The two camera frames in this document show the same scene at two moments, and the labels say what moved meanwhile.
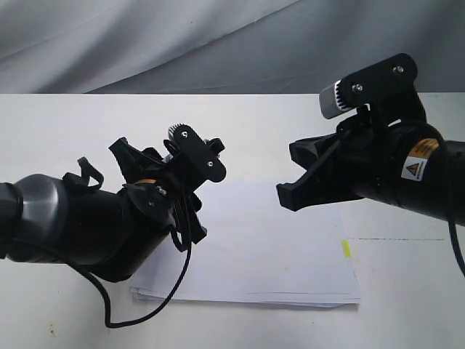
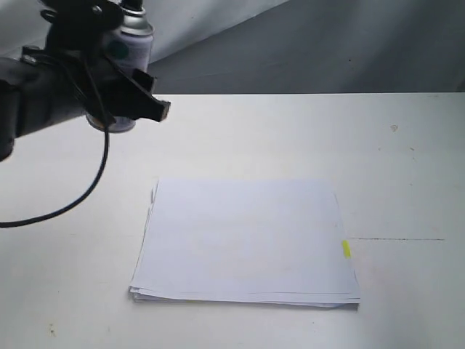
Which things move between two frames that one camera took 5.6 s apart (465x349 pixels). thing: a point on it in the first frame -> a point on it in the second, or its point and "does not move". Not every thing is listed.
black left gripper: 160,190 -> 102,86
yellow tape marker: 346,248 does not move
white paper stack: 256,251 does not move
